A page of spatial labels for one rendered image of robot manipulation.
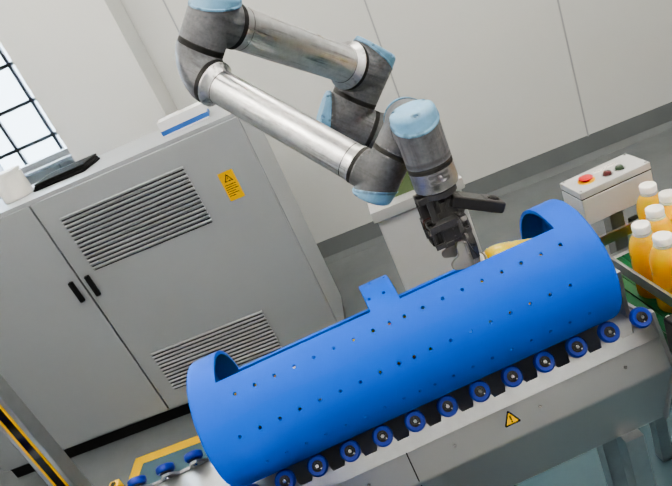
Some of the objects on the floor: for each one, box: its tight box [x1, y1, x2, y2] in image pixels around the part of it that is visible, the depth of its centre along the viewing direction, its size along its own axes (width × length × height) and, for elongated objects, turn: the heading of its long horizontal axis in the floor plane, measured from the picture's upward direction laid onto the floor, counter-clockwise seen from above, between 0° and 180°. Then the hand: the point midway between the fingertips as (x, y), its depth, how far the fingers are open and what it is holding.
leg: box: [597, 439, 629, 486], centre depth 162 cm, size 6×6×63 cm
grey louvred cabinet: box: [0, 105, 346, 478], centre depth 317 cm, size 54×215×145 cm, turn 132°
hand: (475, 264), depth 121 cm, fingers closed on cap, 4 cm apart
